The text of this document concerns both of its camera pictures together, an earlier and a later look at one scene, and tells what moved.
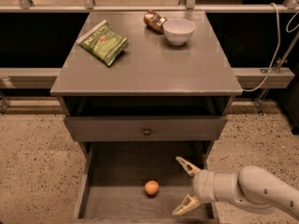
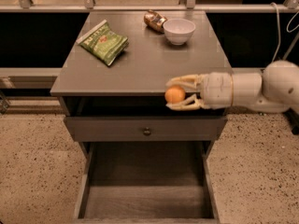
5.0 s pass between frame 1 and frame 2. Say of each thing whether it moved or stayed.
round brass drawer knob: stayed
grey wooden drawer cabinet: stayed
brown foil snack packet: stayed
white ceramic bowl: stayed
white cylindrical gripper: moved
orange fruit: moved
